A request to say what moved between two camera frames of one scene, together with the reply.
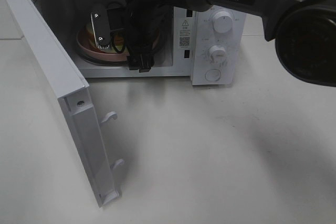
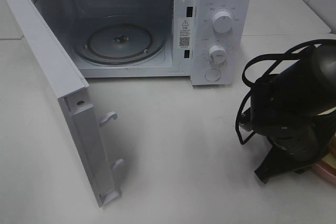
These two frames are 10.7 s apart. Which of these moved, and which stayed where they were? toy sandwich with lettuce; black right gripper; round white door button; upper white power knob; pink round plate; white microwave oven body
Moved: toy sandwich with lettuce; black right gripper; pink round plate
Stayed: round white door button; white microwave oven body; upper white power knob
